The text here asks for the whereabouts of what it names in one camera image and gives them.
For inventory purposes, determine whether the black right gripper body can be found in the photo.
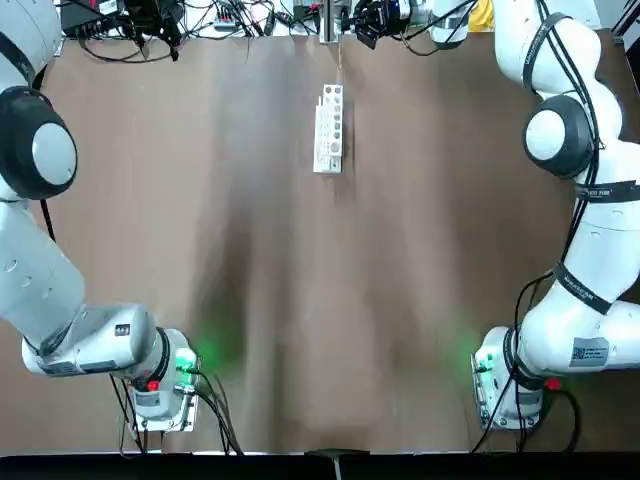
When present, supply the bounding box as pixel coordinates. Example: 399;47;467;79
372;0;410;26

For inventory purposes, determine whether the white test tube rack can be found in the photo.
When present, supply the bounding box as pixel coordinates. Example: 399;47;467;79
313;83;345;175

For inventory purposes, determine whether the black box with red logo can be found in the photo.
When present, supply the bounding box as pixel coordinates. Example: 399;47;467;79
62;0;126;37

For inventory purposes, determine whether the aluminium frame post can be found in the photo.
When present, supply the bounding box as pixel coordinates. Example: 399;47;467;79
319;0;344;45

